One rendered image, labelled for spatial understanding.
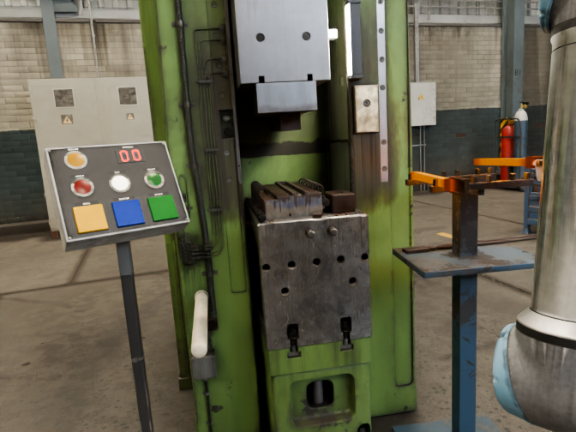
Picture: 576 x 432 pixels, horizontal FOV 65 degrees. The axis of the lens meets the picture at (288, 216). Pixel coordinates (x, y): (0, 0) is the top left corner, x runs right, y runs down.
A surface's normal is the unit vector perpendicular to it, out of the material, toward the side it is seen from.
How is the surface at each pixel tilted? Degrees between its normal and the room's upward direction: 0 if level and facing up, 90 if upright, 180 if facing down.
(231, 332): 90
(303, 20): 90
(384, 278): 90
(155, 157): 60
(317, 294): 90
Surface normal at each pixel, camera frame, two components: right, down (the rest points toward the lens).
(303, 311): 0.17, 0.16
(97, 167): 0.46, -0.40
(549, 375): -0.77, 0.02
